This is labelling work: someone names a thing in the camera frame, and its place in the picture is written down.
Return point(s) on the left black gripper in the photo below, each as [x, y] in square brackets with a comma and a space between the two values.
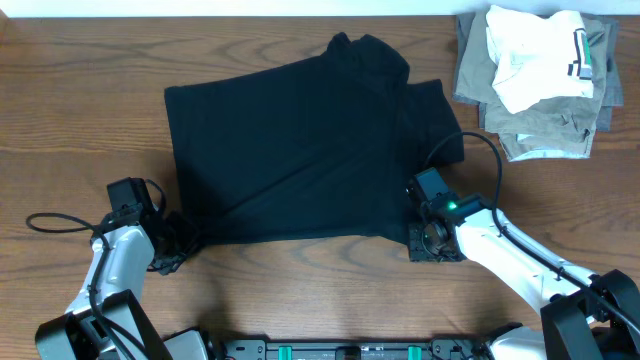
[191, 238]

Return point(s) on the light blue folded garment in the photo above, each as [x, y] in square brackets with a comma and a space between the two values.
[520, 147]

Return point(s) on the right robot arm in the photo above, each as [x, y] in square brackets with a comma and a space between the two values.
[584, 315]

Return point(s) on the grey folded garment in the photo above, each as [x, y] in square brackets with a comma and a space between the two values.
[613, 96]

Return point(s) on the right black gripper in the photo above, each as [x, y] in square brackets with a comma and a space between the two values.
[417, 253]

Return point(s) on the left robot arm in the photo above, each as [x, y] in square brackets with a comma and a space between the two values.
[106, 320]

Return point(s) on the olive khaki folded garment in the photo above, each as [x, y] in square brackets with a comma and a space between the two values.
[570, 118]

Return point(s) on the black t-shirt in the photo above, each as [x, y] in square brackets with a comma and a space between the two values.
[323, 147]

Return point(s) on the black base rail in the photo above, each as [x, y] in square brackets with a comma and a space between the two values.
[437, 349]

